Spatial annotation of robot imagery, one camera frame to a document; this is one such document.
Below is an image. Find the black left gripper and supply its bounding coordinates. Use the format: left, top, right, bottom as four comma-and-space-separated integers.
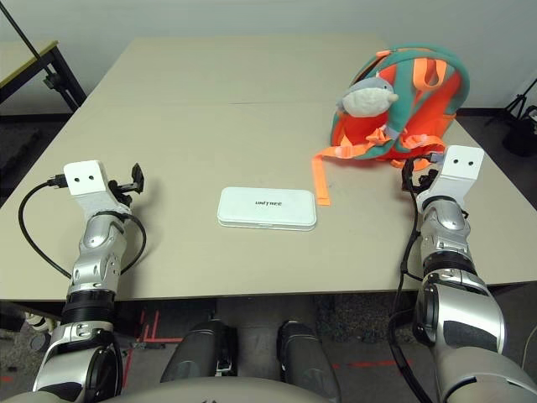
107, 163, 146, 207

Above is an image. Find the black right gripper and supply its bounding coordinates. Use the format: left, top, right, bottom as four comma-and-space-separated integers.
401, 155, 438, 193

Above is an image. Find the orange and teal backpack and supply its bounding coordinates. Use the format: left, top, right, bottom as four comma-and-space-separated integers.
310, 44, 471, 207

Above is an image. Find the grey white plush shark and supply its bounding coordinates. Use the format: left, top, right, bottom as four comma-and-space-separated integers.
337, 70, 400, 118

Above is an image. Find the white plastic pencil case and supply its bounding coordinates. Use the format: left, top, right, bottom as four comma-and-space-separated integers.
216, 186, 318, 231

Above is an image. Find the thin black pole with clamp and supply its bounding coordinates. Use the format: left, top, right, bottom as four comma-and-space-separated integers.
0, 6, 59, 90

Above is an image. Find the black framed side table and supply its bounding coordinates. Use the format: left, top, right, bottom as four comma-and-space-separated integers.
0, 40, 87, 114

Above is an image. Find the white striped floor object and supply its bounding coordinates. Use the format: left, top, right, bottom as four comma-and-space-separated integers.
24, 312, 58, 337

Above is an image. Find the dark grey robot left leg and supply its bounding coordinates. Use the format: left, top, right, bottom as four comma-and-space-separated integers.
161, 321, 238, 385

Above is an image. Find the dark grey robot leg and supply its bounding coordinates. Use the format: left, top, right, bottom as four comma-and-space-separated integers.
161, 321, 238, 385
276, 321, 341, 400

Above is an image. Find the red tape cross mark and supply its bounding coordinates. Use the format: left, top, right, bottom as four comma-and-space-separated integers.
333, 358, 398, 371

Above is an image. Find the dark grey robot right leg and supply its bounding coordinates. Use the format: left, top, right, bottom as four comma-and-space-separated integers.
276, 321, 341, 400

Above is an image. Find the beige robot torso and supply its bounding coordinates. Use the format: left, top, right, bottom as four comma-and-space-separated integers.
104, 376, 332, 403

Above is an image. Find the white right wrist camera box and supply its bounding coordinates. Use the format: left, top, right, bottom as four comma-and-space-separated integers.
414, 145, 484, 211

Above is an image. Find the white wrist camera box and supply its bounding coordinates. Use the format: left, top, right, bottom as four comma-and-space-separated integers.
63, 159, 131, 217
414, 145, 484, 211

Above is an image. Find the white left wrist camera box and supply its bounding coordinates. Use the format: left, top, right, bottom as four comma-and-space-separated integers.
63, 159, 131, 217

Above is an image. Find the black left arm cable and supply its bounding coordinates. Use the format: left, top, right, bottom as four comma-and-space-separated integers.
18, 177, 148, 280

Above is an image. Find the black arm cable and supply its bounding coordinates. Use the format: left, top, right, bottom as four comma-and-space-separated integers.
18, 177, 148, 280
388, 153, 441, 403

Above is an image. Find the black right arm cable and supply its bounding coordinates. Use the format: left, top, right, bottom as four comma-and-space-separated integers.
388, 153, 441, 403

